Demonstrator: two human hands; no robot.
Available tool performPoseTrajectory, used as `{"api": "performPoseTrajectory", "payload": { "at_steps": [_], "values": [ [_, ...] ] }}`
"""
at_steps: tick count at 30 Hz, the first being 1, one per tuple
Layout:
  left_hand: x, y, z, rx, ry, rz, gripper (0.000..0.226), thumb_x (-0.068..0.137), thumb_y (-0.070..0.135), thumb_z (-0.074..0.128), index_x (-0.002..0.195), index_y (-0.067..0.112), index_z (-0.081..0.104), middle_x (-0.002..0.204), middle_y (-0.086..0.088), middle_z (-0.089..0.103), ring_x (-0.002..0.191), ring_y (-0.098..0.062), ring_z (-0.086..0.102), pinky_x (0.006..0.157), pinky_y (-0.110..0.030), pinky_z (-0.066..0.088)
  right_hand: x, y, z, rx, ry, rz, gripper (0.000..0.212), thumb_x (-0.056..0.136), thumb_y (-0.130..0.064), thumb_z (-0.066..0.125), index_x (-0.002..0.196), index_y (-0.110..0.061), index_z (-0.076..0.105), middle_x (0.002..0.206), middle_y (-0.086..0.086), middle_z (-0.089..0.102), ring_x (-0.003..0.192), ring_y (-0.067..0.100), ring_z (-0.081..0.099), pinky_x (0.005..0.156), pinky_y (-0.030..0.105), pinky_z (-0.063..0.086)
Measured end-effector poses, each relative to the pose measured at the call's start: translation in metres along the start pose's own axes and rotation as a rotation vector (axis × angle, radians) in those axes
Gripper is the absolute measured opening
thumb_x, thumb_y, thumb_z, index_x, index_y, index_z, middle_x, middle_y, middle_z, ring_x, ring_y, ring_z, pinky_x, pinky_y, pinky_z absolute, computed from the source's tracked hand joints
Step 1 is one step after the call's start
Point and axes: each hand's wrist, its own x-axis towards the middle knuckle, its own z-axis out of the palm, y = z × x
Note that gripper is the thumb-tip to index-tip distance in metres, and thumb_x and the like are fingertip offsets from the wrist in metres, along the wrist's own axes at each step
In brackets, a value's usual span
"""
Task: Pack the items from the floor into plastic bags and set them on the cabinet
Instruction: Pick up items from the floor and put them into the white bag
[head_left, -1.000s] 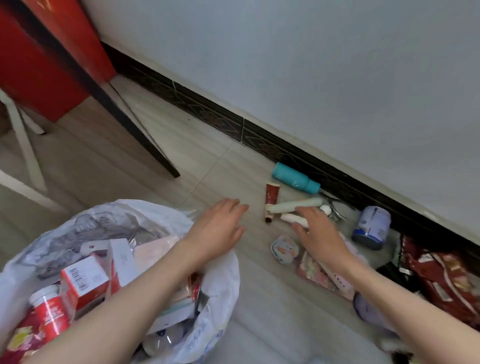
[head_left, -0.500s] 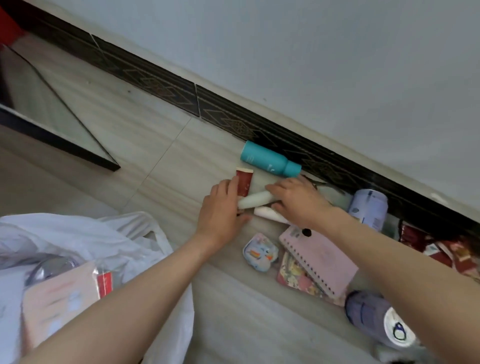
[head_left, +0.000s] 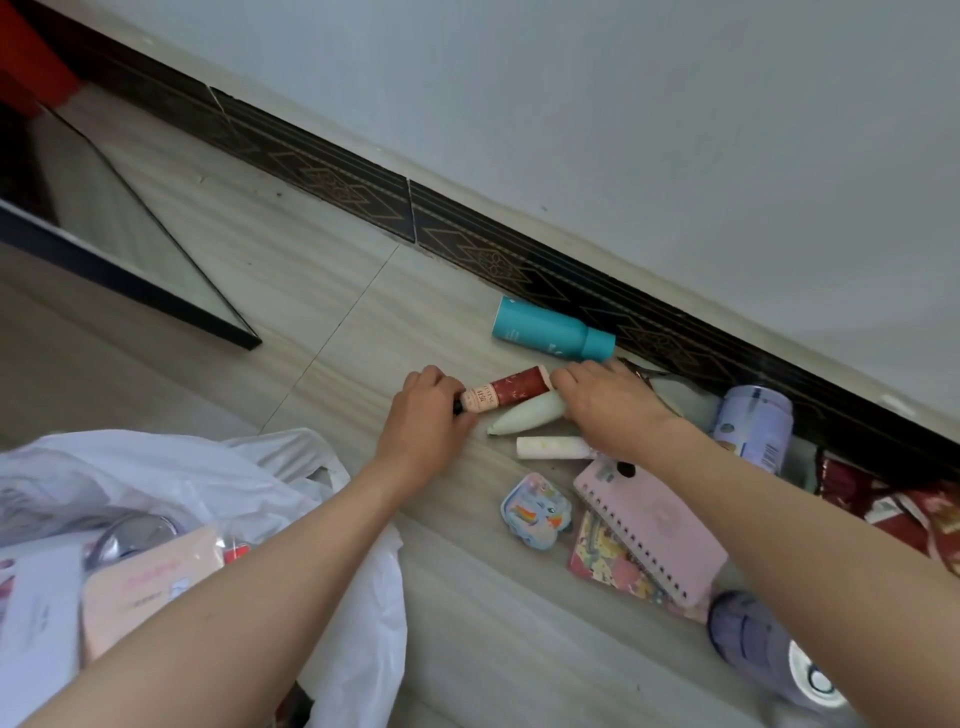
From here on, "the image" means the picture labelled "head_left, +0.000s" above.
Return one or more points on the red pink packet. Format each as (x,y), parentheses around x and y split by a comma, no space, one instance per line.
(607,570)

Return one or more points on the person's right hand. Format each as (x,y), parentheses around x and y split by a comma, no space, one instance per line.
(615,412)

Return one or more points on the blue white can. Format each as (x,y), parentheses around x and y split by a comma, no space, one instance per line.
(754,427)

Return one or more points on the teal bottle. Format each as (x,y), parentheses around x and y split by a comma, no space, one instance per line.
(551,330)

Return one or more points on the lavender drink can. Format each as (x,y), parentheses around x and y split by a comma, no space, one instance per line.
(131,540)
(757,645)

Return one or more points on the black leaning board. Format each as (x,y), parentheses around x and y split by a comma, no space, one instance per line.
(112,255)

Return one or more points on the peach pink box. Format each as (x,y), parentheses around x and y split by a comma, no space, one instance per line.
(142,592)

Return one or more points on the pink spiral notebook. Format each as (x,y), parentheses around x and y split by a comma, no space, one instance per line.
(660,532)

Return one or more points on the blue cartoon small tin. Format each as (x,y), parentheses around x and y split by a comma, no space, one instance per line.
(536,510)

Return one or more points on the red cardboard box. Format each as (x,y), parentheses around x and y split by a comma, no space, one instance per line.
(30,52)

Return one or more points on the white printed plastic bag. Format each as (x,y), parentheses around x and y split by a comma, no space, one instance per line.
(187,472)

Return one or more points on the long white box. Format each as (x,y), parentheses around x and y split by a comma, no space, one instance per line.
(37,630)

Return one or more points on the person's left hand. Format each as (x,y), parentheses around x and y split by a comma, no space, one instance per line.
(424,435)

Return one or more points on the small red squeeze tube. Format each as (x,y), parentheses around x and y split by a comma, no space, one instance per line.
(514,385)

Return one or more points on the small cream dark-tipped bottle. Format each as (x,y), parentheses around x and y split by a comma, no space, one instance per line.
(626,470)

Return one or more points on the person's left forearm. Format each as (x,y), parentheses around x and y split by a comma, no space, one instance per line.
(225,615)

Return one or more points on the person's right forearm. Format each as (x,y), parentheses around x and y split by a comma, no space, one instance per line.
(825,585)

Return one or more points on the white pointed tip tube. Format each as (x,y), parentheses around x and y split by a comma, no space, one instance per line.
(529,416)

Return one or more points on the red snack bag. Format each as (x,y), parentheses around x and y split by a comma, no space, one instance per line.
(900,510)

